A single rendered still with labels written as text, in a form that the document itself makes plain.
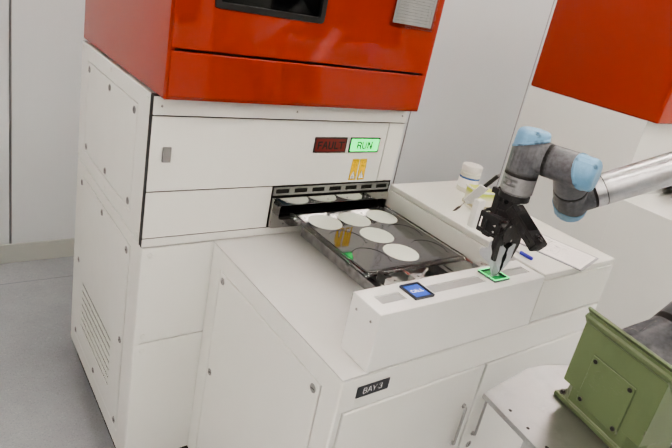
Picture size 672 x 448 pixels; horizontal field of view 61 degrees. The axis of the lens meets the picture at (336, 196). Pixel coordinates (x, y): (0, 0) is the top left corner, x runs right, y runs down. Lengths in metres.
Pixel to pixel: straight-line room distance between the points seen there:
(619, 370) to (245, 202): 0.99
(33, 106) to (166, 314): 1.50
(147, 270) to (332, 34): 0.79
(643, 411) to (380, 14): 1.11
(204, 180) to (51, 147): 1.54
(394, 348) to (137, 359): 0.80
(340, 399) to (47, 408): 1.34
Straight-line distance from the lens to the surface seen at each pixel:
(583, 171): 1.30
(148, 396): 1.86
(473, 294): 1.34
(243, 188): 1.60
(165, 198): 1.52
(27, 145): 2.98
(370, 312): 1.17
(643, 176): 1.46
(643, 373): 1.23
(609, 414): 1.30
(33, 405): 2.35
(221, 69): 1.41
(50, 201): 3.09
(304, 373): 1.31
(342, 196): 1.79
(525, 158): 1.34
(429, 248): 1.66
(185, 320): 1.74
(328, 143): 1.69
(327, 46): 1.54
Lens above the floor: 1.54
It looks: 20 degrees down
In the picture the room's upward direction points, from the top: 12 degrees clockwise
